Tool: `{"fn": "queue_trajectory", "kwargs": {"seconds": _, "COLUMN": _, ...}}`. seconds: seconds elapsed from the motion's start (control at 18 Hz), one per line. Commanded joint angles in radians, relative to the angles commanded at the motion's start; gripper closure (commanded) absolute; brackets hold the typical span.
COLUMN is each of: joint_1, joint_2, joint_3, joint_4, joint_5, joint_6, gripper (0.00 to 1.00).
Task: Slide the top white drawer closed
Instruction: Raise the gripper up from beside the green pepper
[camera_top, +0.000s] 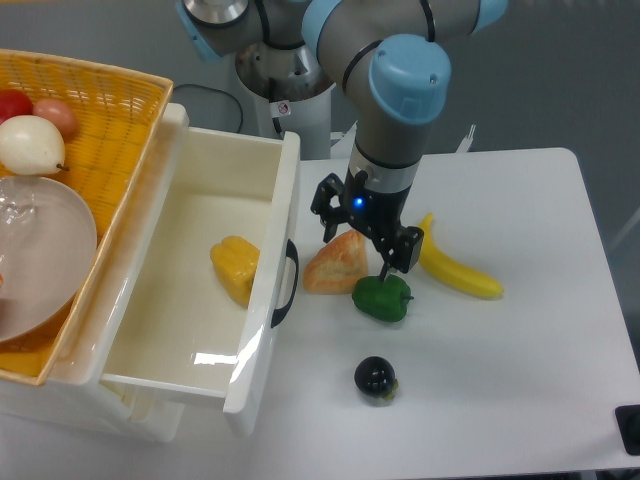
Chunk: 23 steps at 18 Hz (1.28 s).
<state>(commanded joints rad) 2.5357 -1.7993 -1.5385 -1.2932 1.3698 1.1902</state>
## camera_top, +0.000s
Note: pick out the dark purple mangosteen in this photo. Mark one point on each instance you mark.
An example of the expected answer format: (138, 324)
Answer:
(376, 379)

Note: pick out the yellow banana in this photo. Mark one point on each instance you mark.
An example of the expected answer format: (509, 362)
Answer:
(452, 273)

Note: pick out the black corner object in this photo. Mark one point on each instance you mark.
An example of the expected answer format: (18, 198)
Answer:
(628, 420)

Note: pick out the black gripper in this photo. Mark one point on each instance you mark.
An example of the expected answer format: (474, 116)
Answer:
(375, 214)

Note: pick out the white bowl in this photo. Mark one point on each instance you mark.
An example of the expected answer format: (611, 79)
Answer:
(48, 245)

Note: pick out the red apple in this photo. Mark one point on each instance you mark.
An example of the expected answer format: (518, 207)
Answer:
(14, 103)

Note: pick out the orange fruit slice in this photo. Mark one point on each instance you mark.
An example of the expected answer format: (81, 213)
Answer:
(338, 266)

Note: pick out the yellow bell pepper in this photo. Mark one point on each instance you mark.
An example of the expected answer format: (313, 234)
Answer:
(235, 262)

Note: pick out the green bell pepper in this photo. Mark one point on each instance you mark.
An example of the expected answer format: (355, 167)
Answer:
(385, 300)

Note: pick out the yellow wicker basket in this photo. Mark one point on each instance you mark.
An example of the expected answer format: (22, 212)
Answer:
(119, 111)

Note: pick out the white drawer cabinet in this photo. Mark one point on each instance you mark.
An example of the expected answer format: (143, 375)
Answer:
(76, 393)

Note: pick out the white drawer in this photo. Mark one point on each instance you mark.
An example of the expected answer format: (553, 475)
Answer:
(182, 336)

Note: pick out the pink peach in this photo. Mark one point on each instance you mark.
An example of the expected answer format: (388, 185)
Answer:
(59, 114)

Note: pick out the white pear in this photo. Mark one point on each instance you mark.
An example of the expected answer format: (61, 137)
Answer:
(31, 145)

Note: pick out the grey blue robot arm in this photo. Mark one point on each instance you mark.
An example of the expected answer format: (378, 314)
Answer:
(387, 59)

